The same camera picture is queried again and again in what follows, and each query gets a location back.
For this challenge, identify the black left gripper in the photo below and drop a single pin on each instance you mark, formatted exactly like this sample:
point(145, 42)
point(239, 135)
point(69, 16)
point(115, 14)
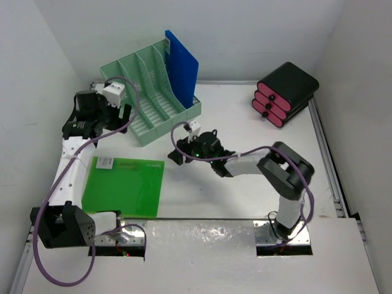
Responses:
point(117, 120)

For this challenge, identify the mint green file organizer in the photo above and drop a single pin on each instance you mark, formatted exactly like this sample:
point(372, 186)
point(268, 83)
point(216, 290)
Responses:
point(159, 107)

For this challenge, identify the green plastic folder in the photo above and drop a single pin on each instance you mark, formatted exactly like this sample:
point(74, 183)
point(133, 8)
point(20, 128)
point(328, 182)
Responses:
point(130, 186)

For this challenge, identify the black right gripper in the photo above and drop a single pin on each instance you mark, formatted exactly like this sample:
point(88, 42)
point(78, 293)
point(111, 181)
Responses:
point(184, 146)

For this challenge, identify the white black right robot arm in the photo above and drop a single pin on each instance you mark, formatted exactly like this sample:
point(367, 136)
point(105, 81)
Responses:
point(287, 172)

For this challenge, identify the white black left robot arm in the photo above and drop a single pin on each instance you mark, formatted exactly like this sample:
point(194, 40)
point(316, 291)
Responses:
point(61, 222)

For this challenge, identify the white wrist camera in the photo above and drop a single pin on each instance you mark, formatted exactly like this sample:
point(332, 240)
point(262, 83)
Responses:
point(194, 128)
point(113, 92)

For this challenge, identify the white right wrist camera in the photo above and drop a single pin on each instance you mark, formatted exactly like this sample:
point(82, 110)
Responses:
point(194, 128)

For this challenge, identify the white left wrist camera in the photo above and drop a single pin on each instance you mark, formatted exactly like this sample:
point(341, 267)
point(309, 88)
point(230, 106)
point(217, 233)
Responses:
point(113, 92)

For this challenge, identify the blue plastic folder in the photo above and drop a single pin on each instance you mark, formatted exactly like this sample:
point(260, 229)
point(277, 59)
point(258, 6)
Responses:
point(182, 69)

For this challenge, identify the black pink drawer box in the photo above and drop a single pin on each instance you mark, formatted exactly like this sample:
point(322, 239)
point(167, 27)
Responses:
point(283, 93)

